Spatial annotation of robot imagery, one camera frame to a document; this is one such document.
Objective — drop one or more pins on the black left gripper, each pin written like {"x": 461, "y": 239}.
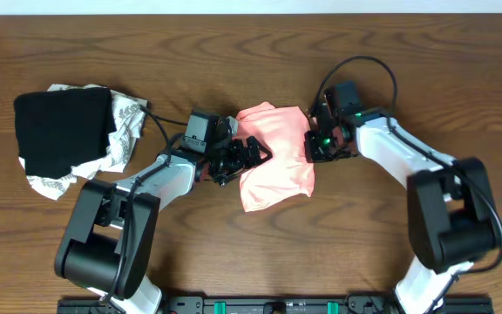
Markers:
{"x": 240, "y": 153}

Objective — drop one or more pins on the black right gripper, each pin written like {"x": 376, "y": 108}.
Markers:
{"x": 316, "y": 146}

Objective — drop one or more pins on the pink t-shirt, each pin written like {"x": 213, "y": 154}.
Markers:
{"x": 288, "y": 173}

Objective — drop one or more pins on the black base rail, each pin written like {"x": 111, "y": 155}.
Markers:
{"x": 277, "y": 305}

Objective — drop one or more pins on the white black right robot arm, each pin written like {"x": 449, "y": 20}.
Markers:
{"x": 452, "y": 218}

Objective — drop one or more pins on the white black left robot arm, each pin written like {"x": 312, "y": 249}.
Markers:
{"x": 107, "y": 243}

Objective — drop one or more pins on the black folded garment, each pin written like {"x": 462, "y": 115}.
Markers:
{"x": 59, "y": 130}

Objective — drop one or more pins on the white leaf-patterned garment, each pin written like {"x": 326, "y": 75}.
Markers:
{"x": 128, "y": 119}

